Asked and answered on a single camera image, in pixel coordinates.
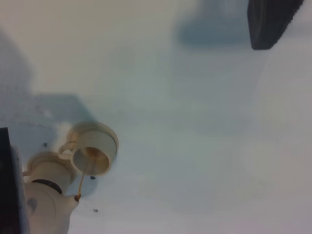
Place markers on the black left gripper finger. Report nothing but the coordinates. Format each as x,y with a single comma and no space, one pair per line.
268,20

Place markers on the beige ceramic teapot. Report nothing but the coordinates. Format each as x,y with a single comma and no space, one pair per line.
48,211

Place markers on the beige front cup saucer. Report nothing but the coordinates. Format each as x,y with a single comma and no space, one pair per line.
97,129

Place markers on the beige front teacup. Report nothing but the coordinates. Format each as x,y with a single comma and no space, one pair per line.
90,151

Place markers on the beige teacup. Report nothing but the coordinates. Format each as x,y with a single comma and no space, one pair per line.
51,170
90,151

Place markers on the beige rear teacup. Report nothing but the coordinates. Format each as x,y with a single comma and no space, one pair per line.
51,170

